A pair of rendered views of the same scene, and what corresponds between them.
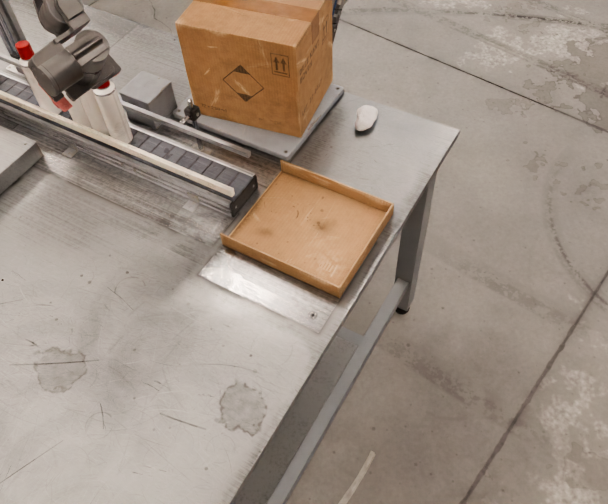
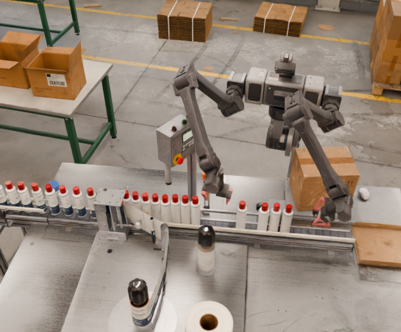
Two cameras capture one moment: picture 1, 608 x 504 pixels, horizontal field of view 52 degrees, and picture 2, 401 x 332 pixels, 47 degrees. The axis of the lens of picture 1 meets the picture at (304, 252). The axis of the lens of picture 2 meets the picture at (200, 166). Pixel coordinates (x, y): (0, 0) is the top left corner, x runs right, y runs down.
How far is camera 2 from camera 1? 176 cm
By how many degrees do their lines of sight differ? 21
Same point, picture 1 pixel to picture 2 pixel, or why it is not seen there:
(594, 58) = (357, 131)
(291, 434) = not seen: outside the picture
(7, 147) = (237, 251)
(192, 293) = (365, 287)
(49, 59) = (345, 208)
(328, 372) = not seen: hidden behind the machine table
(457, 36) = not seen: hidden behind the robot
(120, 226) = (311, 271)
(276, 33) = (347, 171)
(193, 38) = (310, 180)
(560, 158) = (374, 183)
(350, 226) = (397, 240)
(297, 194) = (367, 233)
